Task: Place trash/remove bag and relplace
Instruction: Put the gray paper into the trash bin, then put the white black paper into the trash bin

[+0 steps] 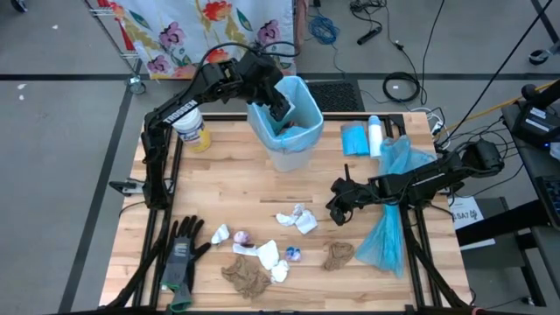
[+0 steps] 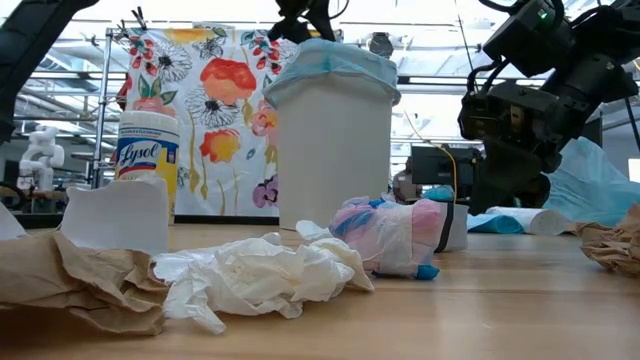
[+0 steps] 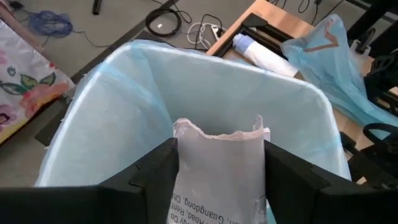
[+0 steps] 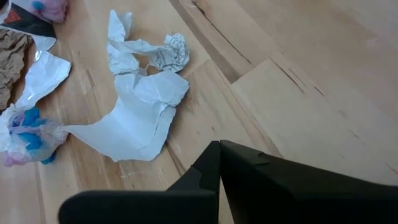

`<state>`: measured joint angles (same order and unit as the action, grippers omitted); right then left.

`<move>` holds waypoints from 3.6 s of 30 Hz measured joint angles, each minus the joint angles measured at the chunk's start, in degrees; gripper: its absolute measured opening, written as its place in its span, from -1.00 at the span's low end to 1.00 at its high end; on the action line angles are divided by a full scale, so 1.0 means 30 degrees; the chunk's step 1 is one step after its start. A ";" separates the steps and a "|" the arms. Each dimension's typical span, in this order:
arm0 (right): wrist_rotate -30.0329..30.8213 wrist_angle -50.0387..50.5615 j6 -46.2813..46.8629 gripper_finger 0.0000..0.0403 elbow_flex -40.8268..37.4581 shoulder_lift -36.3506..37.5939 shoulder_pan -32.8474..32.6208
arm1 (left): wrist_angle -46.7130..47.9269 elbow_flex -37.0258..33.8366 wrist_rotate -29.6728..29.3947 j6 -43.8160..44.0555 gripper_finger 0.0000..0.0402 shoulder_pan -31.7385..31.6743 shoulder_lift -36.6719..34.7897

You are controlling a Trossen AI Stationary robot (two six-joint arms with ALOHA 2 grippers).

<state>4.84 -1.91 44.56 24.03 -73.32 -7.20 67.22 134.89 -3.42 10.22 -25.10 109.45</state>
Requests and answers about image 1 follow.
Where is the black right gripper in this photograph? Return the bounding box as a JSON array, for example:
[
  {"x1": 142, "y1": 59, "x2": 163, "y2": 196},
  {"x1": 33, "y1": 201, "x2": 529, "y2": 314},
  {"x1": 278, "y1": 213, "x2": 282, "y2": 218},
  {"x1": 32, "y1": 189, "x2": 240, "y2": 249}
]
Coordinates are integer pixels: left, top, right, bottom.
[{"x1": 325, "y1": 178, "x2": 378, "y2": 228}]

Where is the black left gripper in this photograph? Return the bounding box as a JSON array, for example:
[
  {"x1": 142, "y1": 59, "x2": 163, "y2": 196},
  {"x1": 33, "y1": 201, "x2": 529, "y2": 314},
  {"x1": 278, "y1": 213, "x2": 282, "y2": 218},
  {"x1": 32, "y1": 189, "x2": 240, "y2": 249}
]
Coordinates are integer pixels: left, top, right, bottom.
[{"x1": 239, "y1": 50, "x2": 293, "y2": 123}]

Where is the white bin with blue liner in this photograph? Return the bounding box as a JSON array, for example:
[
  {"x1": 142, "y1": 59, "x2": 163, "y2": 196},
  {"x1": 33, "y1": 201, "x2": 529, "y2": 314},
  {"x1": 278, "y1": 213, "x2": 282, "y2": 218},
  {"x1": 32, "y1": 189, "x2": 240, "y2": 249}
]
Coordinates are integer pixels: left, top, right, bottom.
[{"x1": 246, "y1": 74, "x2": 325, "y2": 154}]

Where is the white plastic trash bin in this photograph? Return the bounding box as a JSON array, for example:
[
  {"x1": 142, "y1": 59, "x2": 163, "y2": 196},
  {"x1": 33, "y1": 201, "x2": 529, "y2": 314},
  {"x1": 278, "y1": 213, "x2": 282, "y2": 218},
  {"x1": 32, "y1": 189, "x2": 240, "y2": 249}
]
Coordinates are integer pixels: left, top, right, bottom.
[{"x1": 264, "y1": 143, "x2": 314, "y2": 173}]

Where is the white cloth pile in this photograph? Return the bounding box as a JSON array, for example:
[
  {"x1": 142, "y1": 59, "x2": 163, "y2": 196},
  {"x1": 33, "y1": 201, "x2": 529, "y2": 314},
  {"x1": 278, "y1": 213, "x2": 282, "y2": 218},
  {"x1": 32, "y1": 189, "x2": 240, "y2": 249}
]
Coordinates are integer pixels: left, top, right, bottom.
[{"x1": 275, "y1": 212, "x2": 298, "y2": 228}]

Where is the blue trash bag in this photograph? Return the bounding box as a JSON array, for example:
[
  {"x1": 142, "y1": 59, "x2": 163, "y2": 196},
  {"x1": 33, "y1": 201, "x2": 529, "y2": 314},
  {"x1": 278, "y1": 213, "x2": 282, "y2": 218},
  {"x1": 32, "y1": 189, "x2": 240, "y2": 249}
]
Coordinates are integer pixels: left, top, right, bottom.
[{"x1": 353, "y1": 135, "x2": 438, "y2": 279}]

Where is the white tissue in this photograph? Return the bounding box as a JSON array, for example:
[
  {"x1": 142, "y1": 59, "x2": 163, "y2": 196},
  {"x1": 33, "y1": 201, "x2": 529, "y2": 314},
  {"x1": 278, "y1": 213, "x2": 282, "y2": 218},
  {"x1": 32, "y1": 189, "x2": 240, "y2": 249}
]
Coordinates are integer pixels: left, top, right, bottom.
[{"x1": 269, "y1": 259, "x2": 291, "y2": 284}]

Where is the white torn paper sheet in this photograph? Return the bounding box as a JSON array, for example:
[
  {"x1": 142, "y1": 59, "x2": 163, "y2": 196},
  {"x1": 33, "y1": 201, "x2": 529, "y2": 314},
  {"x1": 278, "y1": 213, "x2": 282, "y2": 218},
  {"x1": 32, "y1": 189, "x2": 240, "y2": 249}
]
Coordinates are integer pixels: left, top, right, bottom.
[{"x1": 231, "y1": 242, "x2": 259, "y2": 257}]

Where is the large brown paper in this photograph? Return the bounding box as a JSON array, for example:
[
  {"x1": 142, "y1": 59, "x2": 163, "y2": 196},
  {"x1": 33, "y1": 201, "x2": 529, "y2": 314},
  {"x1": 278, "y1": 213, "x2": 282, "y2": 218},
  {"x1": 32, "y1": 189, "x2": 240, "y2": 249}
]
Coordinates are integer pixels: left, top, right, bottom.
[{"x1": 220, "y1": 255, "x2": 272, "y2": 300}]

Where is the small white paper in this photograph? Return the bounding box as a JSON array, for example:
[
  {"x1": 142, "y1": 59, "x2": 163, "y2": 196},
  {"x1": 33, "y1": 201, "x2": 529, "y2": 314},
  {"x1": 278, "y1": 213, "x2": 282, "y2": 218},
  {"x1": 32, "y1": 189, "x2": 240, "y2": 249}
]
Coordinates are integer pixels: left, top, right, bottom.
[{"x1": 211, "y1": 223, "x2": 231, "y2": 245}]

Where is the folded blue bag pack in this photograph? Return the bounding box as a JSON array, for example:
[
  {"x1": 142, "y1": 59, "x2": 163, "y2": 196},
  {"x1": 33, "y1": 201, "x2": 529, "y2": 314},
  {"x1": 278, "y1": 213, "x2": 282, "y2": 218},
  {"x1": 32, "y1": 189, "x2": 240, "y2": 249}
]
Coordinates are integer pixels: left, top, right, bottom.
[{"x1": 339, "y1": 121, "x2": 371, "y2": 158}]

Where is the black floor mat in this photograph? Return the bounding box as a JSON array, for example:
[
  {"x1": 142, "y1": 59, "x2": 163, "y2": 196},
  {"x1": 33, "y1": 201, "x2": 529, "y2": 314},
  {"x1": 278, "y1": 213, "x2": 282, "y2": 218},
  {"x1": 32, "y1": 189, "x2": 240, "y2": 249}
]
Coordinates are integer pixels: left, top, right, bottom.
[{"x1": 305, "y1": 80, "x2": 366, "y2": 113}]

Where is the yellow Lysol wipes canister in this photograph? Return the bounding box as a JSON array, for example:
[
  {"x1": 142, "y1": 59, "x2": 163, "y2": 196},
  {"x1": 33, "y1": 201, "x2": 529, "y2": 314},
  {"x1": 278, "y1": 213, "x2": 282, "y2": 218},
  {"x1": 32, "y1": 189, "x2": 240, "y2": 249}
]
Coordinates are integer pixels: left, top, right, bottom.
[{"x1": 172, "y1": 107, "x2": 213, "y2": 154}]

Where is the pink hanging cloth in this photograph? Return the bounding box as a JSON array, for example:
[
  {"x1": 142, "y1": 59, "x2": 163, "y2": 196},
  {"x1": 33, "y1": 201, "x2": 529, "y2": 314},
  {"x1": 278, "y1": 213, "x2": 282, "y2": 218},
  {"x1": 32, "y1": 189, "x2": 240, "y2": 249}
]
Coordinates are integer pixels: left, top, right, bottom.
[{"x1": 295, "y1": 0, "x2": 310, "y2": 47}]

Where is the black power strip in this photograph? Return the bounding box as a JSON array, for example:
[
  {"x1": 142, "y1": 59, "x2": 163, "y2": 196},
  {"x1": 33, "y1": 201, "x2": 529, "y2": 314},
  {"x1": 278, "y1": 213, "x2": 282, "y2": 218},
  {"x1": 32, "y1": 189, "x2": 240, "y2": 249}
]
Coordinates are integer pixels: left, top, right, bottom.
[{"x1": 356, "y1": 25, "x2": 385, "y2": 46}]

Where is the white paper sign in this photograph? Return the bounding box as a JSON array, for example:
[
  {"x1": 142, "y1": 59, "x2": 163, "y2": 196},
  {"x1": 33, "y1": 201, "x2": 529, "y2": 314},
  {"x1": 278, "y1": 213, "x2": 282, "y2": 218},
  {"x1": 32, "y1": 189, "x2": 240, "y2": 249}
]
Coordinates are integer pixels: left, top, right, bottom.
[{"x1": 448, "y1": 195, "x2": 486, "y2": 232}]

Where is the white power strip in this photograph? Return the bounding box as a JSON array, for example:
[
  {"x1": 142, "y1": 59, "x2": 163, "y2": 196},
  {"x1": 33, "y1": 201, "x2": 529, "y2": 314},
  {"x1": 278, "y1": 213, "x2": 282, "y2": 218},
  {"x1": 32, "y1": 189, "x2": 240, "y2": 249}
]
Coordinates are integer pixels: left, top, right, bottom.
[{"x1": 410, "y1": 107, "x2": 445, "y2": 137}]

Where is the floral print curtain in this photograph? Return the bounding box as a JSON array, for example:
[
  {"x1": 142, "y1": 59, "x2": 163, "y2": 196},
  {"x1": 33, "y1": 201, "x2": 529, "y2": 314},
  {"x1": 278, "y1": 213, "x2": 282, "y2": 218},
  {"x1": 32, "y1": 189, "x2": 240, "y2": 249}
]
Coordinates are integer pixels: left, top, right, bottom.
[{"x1": 96, "y1": 0, "x2": 298, "y2": 81}]

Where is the grey black work glove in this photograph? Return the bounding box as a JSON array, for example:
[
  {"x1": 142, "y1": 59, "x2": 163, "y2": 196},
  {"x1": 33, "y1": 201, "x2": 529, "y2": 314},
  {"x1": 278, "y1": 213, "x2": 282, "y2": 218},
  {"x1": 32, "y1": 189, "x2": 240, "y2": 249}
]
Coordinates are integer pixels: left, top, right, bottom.
[
  {"x1": 165, "y1": 214, "x2": 213, "y2": 295},
  {"x1": 159, "y1": 262, "x2": 194, "y2": 314}
]

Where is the grey black cart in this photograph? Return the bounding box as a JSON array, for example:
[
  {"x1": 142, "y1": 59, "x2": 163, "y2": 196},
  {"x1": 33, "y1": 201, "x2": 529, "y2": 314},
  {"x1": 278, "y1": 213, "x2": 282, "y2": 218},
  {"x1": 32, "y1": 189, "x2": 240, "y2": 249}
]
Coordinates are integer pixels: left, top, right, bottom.
[{"x1": 454, "y1": 196, "x2": 548, "y2": 307}]

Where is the dark desk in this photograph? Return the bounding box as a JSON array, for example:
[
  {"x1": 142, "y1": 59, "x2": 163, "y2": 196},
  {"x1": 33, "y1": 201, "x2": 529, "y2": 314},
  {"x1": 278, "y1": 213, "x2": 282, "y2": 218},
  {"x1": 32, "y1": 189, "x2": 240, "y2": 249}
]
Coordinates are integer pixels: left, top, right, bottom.
[{"x1": 500, "y1": 100, "x2": 560, "y2": 233}]

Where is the black keyboard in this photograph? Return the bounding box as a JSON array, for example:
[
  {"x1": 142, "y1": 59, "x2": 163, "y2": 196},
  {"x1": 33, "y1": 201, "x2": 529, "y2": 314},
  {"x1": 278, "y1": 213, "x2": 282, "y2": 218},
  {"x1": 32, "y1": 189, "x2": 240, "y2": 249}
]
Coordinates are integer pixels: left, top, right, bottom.
[{"x1": 534, "y1": 174, "x2": 560, "y2": 229}]

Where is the black desk device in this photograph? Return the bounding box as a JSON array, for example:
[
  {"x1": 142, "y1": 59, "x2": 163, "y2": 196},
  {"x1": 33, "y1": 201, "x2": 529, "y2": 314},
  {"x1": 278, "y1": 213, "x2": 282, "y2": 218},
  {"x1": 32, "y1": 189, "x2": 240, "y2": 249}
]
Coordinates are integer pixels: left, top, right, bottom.
[{"x1": 510, "y1": 78, "x2": 560, "y2": 150}]

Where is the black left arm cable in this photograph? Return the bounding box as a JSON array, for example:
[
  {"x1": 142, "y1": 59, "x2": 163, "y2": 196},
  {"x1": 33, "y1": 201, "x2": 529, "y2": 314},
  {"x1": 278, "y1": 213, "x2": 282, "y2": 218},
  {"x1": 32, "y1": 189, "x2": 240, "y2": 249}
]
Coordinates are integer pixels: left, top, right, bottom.
[{"x1": 191, "y1": 41, "x2": 303, "y2": 88}]

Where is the blue cable coil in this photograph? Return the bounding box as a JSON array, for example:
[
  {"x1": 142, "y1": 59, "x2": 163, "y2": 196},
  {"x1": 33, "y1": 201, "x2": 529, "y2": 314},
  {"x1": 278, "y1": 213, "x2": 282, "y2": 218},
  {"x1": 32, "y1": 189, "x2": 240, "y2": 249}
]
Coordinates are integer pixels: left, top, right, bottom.
[{"x1": 307, "y1": 11, "x2": 341, "y2": 46}]

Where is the black cable coil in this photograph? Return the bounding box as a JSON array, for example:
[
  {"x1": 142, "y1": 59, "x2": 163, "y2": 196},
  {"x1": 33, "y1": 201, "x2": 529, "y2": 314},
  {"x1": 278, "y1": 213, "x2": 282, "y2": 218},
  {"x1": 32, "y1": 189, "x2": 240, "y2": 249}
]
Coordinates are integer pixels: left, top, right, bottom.
[{"x1": 381, "y1": 71, "x2": 423, "y2": 104}]

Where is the black cable bundle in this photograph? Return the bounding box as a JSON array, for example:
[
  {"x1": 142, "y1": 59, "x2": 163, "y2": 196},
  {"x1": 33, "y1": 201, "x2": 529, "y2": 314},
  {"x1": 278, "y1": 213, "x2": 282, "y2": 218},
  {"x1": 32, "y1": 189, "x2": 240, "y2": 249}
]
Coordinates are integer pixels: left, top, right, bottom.
[{"x1": 348, "y1": 0, "x2": 389, "y2": 14}]

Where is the metal wire rack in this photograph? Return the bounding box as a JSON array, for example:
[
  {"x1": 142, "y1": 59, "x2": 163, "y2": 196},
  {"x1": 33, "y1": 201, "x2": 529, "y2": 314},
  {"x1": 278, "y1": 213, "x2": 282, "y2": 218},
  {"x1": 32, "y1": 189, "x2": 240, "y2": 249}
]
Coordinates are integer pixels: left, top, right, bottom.
[{"x1": 85, "y1": 0, "x2": 148, "y2": 96}]

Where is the metal clamp bracket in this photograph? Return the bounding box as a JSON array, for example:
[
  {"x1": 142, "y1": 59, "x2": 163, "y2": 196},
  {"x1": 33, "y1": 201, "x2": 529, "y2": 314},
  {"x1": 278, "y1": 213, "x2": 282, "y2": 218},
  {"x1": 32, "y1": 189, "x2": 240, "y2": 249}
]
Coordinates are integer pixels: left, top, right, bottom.
[{"x1": 108, "y1": 178, "x2": 146, "y2": 197}]

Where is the thin black hanging cable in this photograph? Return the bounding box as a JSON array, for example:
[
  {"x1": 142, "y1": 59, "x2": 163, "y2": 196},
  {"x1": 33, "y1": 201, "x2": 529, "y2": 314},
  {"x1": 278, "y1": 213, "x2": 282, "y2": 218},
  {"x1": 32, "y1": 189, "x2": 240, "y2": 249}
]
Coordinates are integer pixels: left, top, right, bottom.
[{"x1": 419, "y1": 0, "x2": 446, "y2": 94}]

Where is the yellow cable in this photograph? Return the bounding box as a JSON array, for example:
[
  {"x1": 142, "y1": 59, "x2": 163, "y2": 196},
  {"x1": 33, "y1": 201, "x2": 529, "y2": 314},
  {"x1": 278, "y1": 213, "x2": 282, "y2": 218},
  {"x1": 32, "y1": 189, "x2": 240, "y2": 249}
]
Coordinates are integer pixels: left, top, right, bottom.
[{"x1": 445, "y1": 80, "x2": 560, "y2": 130}]

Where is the taut black cable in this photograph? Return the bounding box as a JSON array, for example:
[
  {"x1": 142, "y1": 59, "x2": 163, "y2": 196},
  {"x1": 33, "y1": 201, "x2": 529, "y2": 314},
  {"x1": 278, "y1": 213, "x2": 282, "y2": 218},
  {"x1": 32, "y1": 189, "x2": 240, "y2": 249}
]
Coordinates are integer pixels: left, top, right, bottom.
[{"x1": 436, "y1": 0, "x2": 556, "y2": 148}]

